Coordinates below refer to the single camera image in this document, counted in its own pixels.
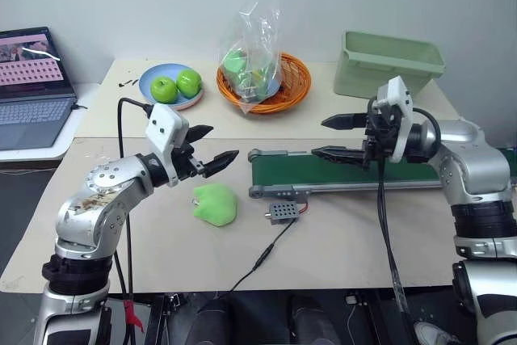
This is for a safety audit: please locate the clear plastic bag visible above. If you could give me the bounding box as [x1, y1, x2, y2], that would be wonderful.
[217, 0, 284, 116]

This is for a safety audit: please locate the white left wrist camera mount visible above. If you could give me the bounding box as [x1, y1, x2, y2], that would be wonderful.
[144, 103, 191, 188]

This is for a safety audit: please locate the small green conveyor belt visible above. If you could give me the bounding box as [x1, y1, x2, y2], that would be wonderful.
[246, 148, 443, 200]

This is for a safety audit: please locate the green soft toy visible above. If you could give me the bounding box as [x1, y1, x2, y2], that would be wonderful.
[191, 183, 239, 229]

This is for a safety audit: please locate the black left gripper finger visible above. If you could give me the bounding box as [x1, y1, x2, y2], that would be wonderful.
[200, 149, 241, 179]
[187, 124, 215, 145]

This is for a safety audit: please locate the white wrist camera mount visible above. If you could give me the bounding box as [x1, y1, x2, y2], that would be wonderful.
[144, 103, 191, 188]
[371, 75, 415, 164]

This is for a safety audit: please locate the red tape strip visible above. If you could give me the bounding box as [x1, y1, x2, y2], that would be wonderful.
[122, 299, 145, 333]

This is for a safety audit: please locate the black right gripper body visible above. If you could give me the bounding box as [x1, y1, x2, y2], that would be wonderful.
[361, 98, 401, 170]

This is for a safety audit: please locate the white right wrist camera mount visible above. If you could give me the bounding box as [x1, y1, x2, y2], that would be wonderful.
[371, 75, 415, 164]

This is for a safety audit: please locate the grey laptop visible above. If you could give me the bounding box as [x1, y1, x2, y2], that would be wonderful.
[0, 26, 79, 153]

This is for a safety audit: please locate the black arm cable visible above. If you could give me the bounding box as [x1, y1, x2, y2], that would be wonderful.
[375, 107, 443, 345]
[114, 97, 157, 345]

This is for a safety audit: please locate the small grey sensor box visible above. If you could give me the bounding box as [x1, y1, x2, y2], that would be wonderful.
[263, 200, 297, 225]

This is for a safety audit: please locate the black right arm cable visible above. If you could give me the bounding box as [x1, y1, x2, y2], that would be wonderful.
[375, 107, 443, 345]

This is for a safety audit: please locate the light blue plate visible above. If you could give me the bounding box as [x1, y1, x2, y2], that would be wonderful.
[138, 62, 206, 111]

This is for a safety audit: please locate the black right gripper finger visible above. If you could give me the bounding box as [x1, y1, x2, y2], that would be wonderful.
[311, 145, 367, 167]
[320, 113, 369, 132]

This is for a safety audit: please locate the dark rounded shape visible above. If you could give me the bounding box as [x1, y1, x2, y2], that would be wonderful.
[188, 297, 240, 345]
[285, 293, 341, 345]

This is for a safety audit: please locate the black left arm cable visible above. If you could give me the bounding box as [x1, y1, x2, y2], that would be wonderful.
[114, 97, 157, 345]

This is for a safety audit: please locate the pale green plastic bin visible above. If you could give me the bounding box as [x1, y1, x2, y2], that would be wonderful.
[332, 30, 447, 100]

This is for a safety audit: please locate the green apple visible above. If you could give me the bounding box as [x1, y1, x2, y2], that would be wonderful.
[149, 76, 179, 104]
[175, 69, 204, 99]

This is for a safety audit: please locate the black controller power cable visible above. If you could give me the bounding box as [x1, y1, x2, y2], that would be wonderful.
[197, 218, 296, 313]

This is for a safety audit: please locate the orange woven basket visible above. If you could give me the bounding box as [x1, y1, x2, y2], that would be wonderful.
[216, 52, 313, 116]

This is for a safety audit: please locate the green plastic toy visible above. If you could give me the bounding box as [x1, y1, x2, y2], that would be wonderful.
[222, 48, 248, 80]

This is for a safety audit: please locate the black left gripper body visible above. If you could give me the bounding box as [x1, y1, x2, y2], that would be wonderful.
[170, 128, 205, 183]

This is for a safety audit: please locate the white shoe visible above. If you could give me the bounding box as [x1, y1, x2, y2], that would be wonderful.
[413, 319, 460, 345]

